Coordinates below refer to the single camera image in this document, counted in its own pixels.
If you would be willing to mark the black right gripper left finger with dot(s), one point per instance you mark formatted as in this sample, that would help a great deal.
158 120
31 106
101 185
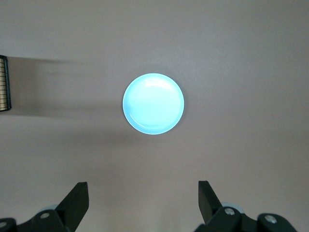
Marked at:
74 205

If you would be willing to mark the brown table cover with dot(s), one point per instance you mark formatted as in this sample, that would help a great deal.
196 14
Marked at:
217 72

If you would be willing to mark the light blue round plate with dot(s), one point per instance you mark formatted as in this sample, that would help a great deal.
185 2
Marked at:
153 104

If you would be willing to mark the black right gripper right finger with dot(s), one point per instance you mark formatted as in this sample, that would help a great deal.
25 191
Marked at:
207 205

